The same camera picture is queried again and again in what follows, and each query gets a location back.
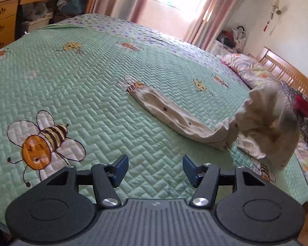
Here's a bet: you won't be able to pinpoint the dark red garment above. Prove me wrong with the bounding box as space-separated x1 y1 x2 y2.
293 95 308 120

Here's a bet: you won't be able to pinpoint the green bee print quilted bedspread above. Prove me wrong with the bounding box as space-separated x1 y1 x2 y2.
0 14 308 223

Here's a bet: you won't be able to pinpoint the white storage bin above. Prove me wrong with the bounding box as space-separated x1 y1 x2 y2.
22 15 53 35

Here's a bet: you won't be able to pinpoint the wooden bed headboard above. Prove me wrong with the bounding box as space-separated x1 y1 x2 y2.
255 47 308 113

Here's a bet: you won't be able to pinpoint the beige smiley print pants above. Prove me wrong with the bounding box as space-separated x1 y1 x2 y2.
124 77 302 171

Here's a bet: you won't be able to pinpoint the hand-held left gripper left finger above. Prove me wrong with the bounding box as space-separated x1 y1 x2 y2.
45 154 130 209

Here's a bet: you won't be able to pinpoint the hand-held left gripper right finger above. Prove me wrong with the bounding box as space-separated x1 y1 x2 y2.
182 155 269 208

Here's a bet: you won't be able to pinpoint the blue bag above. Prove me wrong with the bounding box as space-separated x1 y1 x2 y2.
58 0 89 16

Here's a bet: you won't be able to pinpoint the pink floral duvet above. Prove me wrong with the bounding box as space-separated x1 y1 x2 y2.
222 53 308 182

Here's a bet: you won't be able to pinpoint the wooden desk with drawers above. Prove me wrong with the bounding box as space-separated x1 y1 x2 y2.
0 0 95 54

